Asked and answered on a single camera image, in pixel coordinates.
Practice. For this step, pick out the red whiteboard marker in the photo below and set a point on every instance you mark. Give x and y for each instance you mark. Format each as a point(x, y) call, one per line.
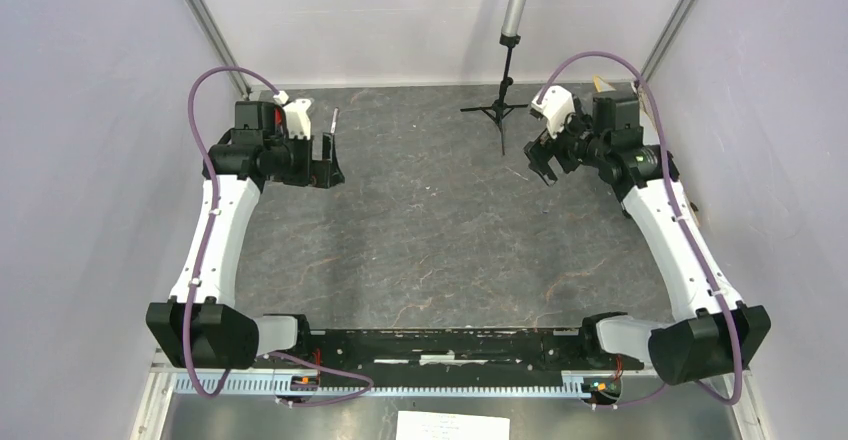
point(334, 120)

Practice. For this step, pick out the white paper sheet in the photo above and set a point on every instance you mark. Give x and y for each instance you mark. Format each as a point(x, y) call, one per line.
point(412, 425)

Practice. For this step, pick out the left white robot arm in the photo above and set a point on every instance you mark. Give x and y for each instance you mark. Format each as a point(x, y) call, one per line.
point(271, 141)

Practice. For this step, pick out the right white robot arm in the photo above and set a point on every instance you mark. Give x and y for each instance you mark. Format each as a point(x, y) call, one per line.
point(713, 331)

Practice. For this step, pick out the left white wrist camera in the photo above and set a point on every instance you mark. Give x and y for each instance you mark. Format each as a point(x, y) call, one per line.
point(296, 122)

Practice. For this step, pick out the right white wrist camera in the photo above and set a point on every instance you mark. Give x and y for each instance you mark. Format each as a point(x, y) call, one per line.
point(555, 107)

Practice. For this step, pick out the black tripod stand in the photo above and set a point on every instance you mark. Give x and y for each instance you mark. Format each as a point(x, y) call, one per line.
point(499, 109)

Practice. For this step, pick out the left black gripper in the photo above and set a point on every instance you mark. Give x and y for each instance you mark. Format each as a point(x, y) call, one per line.
point(316, 173)

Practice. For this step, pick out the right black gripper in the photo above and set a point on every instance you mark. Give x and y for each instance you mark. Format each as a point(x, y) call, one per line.
point(538, 153)

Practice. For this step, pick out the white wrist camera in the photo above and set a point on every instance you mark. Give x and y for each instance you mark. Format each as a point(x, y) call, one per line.
point(555, 107)
point(296, 122)

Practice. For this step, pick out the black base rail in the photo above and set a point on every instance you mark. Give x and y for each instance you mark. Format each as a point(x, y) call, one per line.
point(464, 357)

